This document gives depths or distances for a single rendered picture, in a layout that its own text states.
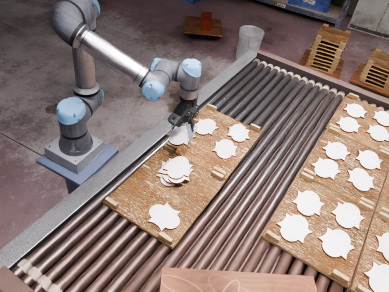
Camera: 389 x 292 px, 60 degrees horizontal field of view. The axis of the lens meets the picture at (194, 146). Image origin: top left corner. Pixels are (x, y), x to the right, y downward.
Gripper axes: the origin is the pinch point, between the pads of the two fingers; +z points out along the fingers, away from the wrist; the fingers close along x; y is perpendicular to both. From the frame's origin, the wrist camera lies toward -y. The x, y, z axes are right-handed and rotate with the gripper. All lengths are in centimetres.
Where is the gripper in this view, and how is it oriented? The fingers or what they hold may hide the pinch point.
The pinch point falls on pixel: (180, 134)
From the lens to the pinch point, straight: 152.6
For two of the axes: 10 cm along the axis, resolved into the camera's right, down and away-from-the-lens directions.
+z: -1.2, 7.4, 6.7
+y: 5.4, -5.1, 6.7
